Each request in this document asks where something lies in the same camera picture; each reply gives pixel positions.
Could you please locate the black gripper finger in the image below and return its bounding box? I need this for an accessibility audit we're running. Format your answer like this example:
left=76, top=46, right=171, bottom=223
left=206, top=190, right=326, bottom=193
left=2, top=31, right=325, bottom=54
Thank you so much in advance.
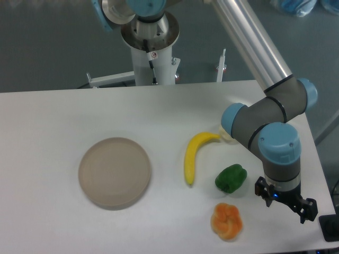
left=255, top=177, right=275, bottom=207
left=289, top=197, right=317, bottom=224

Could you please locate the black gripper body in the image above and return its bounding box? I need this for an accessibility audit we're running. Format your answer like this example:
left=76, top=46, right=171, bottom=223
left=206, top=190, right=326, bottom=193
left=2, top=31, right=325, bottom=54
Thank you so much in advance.
left=266, top=184, right=302, bottom=210

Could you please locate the yellow banana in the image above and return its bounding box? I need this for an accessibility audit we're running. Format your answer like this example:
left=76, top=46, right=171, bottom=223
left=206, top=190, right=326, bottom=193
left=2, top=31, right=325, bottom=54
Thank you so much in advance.
left=184, top=132, right=221, bottom=186

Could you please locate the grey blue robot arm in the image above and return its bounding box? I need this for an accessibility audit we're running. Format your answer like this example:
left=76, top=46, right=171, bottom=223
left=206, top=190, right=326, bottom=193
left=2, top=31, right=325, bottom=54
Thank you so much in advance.
left=92, top=1, right=318, bottom=222

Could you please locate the black device at table edge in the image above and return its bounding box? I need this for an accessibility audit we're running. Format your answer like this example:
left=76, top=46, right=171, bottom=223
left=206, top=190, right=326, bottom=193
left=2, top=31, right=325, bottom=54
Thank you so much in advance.
left=319, top=214, right=338, bottom=242

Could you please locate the green bell pepper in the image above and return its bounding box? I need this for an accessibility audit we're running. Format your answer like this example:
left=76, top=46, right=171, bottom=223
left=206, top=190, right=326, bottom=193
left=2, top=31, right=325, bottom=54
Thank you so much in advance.
left=215, top=164, right=247, bottom=194

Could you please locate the orange knotted bread roll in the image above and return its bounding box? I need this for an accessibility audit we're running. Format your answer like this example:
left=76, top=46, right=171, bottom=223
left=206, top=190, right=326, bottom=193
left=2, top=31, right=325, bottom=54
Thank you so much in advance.
left=210, top=203, right=243, bottom=241

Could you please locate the cream garlic bulb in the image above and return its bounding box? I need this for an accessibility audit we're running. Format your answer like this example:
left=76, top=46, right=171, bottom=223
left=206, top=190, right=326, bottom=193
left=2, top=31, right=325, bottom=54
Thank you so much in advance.
left=219, top=125, right=238, bottom=145

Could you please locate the beige round plate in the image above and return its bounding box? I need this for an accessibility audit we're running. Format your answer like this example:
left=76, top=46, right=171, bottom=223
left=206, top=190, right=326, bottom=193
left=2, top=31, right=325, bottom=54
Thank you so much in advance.
left=78, top=137, right=151, bottom=210

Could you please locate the blue plastic bag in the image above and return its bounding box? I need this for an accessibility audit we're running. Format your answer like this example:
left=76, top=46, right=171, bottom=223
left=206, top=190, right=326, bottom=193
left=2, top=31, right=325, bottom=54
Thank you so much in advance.
left=270, top=0, right=317, bottom=17

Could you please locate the clear plastic bag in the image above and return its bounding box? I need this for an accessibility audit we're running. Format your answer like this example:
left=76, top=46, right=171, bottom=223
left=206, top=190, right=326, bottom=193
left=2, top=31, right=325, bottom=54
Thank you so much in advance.
left=320, top=0, right=339, bottom=16

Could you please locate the white bracket post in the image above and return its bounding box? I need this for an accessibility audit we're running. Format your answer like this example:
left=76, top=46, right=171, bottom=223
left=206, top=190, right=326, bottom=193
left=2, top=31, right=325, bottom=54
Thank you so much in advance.
left=216, top=48, right=227, bottom=83

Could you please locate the black cable on pedestal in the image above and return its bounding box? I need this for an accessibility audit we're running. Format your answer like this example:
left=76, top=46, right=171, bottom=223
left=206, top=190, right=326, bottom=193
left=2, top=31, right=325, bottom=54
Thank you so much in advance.
left=143, top=39, right=159, bottom=86

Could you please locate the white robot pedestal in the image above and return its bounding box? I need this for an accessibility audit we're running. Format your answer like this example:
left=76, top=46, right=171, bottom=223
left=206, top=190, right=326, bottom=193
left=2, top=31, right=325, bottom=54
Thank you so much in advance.
left=87, top=11, right=181, bottom=88

